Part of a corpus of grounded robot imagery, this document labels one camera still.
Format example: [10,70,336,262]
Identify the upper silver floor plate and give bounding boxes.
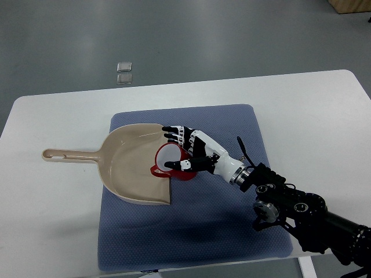
[117,62,132,72]

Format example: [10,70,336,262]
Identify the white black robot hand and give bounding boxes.
[162,126,254,185]

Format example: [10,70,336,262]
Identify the red cup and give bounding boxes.
[150,142,197,181]

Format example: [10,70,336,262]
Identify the beige plastic dustpan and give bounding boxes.
[42,123,171,206]

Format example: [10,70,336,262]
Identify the blue grey textured mat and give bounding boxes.
[97,104,293,272]

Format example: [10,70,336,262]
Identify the white table leg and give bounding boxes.
[298,256,317,278]

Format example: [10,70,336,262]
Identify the wooden box corner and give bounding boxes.
[328,0,370,14]

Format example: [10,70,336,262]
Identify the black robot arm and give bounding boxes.
[235,155,370,277]

